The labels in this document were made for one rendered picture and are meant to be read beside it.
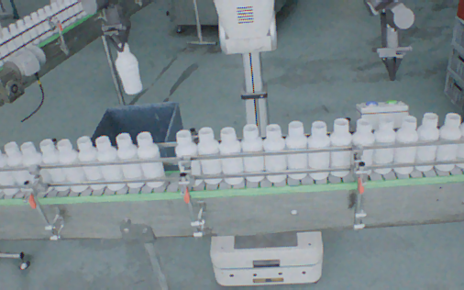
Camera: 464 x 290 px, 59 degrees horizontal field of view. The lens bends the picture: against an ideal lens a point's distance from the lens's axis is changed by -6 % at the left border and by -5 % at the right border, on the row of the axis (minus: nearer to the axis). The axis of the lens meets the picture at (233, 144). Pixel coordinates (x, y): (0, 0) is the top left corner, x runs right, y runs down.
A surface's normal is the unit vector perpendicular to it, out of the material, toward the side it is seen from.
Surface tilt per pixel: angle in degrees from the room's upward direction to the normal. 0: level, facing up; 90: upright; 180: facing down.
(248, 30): 90
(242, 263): 90
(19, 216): 90
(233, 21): 90
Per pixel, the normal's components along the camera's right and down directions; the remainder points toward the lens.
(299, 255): -0.12, -0.39
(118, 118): -0.04, 0.58
